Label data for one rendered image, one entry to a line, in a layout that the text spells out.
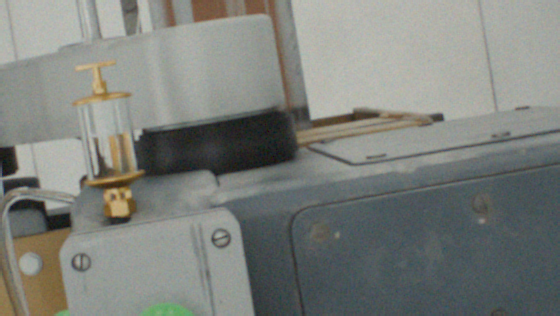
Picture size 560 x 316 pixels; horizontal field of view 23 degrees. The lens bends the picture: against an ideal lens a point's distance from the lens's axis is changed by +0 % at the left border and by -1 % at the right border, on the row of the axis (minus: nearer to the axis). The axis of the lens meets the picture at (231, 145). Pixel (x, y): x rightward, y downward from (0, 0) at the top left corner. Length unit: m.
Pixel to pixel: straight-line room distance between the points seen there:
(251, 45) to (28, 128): 0.17
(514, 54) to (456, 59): 0.26
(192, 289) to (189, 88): 0.18
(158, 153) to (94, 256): 0.18
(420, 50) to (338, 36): 0.36
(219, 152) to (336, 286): 0.13
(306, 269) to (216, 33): 0.16
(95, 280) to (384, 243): 0.14
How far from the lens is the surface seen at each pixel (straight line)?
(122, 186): 0.63
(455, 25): 5.93
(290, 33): 1.10
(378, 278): 0.62
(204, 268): 0.56
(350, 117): 1.22
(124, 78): 0.75
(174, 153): 0.72
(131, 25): 1.15
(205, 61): 0.72
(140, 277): 0.56
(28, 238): 0.99
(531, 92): 6.01
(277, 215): 0.61
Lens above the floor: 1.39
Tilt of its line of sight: 3 degrees down
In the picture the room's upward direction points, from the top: 10 degrees counter-clockwise
